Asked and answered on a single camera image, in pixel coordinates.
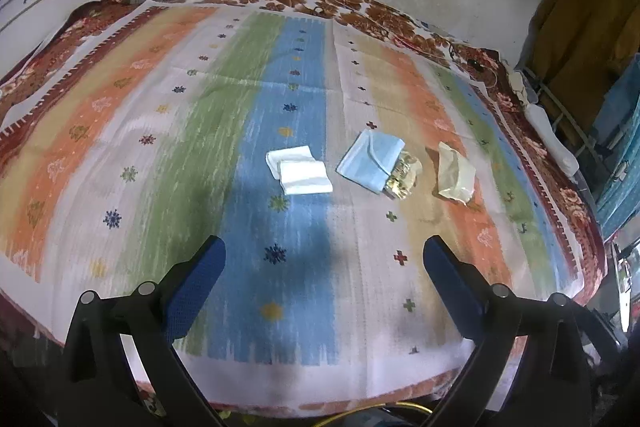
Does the white folded cloth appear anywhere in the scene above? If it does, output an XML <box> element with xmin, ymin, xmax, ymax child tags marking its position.
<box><xmin>525</xmin><ymin>104</ymin><xmax>581</xmax><ymax>176</ymax></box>

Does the beige paper packet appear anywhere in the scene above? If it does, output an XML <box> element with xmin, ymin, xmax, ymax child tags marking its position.
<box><xmin>431</xmin><ymin>141</ymin><xmax>477</xmax><ymax>206</ymax></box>

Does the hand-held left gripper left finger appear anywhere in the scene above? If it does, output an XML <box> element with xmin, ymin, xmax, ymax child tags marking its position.
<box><xmin>60</xmin><ymin>234</ymin><xmax>228</xmax><ymax>427</ymax></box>

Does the blue printed hanging cloth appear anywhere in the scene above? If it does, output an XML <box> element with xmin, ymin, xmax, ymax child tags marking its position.
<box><xmin>592</xmin><ymin>54</ymin><xmax>640</xmax><ymax>240</ymax></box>

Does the white tissue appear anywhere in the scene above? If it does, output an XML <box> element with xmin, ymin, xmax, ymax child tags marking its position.
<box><xmin>265</xmin><ymin>145</ymin><xmax>334</xmax><ymax>196</ymax></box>

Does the red floral blanket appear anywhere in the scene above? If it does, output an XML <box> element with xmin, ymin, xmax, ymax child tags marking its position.
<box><xmin>0</xmin><ymin>0</ymin><xmax>608</xmax><ymax>420</ymax></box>

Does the gold snack wrapper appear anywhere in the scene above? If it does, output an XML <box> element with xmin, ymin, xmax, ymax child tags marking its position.
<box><xmin>382</xmin><ymin>151</ymin><xmax>424</xmax><ymax>201</ymax></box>

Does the mustard yellow garment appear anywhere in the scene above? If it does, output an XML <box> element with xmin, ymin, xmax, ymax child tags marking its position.
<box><xmin>527</xmin><ymin>0</ymin><xmax>640</xmax><ymax>135</ymax></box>

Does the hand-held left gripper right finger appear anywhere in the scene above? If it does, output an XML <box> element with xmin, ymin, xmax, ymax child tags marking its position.
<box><xmin>422</xmin><ymin>234</ymin><xmax>593</xmax><ymax>427</ymax></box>

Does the striped pastel mat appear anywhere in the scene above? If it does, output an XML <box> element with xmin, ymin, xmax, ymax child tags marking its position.
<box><xmin>0</xmin><ymin>2</ymin><xmax>583</xmax><ymax>410</ymax></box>

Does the yellow cable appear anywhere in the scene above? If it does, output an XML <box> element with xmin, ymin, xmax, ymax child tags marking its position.
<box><xmin>300</xmin><ymin>401</ymin><xmax>436</xmax><ymax>427</ymax></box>

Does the metal rack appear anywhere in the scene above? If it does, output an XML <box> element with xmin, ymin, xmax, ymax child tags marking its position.
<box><xmin>520</xmin><ymin>66</ymin><xmax>603</xmax><ymax>160</ymax></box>

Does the blue packet with gold foil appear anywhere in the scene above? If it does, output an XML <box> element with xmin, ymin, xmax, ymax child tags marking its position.
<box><xmin>336</xmin><ymin>129</ymin><xmax>407</xmax><ymax>195</ymax></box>

